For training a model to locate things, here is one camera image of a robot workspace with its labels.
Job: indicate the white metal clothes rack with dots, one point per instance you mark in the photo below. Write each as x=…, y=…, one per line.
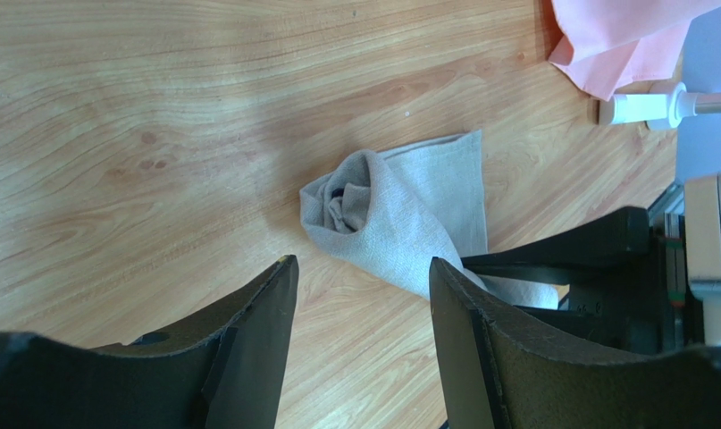
x=663, y=108

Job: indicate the pink pleated garment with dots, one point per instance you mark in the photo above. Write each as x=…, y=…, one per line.
x=607, y=45

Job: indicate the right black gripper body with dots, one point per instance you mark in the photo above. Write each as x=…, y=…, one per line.
x=644, y=306

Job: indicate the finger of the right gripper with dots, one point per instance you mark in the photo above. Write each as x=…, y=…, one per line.
x=578, y=255
x=585, y=326

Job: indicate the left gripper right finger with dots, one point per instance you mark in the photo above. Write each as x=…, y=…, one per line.
x=503, y=368

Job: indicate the beige cloth napkin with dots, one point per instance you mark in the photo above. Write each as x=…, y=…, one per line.
x=391, y=213

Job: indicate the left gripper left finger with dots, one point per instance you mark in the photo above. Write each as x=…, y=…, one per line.
x=220, y=367

